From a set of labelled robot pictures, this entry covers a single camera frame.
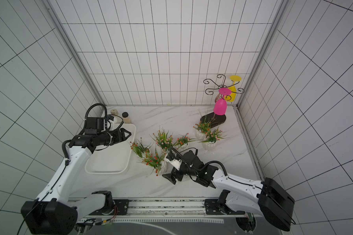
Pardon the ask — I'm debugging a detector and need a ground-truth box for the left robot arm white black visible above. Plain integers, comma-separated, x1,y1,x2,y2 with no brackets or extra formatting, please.
21,103,132,235

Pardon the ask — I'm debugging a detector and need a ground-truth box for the potted gypsophila red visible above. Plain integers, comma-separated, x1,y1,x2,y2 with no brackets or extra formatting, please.
130,138,152,159

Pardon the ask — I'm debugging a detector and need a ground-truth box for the black-lid spice jar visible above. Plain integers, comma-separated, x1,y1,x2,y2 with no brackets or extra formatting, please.
122,112,132,124

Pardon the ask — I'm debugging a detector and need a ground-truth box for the white-lid spice jar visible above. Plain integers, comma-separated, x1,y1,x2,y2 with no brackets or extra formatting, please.
110,109,120,117

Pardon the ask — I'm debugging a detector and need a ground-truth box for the pink wine glass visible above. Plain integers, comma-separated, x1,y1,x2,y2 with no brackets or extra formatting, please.
213,88,232,116

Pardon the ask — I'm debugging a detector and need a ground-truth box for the potted gypsophila right back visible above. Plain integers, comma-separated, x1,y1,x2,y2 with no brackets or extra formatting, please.
194,113,213,141

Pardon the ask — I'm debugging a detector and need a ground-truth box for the yellow wine glass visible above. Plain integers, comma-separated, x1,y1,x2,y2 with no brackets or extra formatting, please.
225,75,242,102

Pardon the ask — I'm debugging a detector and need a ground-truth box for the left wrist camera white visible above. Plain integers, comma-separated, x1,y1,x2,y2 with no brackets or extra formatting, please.
106,115,117,131

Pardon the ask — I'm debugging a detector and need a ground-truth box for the black metal glass rack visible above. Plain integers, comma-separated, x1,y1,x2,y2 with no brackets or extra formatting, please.
204,74,245,128

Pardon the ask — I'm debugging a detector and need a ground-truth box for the potted gypsophila pink centre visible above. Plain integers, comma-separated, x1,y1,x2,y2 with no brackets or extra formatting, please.
152,128,174,153

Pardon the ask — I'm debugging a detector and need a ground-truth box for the potted gypsophila small centre-right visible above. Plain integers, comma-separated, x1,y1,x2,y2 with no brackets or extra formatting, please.
174,133,195,149

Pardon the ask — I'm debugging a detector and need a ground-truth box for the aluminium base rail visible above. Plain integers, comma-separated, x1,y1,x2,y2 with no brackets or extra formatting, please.
67,197,286,219

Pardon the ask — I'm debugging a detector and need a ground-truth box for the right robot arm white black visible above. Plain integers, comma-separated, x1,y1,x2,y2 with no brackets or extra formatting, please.
163,148,295,232

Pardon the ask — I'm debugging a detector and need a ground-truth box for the potted gypsophila right front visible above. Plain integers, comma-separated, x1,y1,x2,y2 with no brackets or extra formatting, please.
201,128,224,151

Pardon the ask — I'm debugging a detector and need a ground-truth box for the white storage tray box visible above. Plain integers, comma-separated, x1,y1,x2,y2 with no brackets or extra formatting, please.
85,123,136,175

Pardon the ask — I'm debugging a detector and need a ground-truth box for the potted gypsophila red-orange front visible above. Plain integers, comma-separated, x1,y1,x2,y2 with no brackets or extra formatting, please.
142,150,168,176

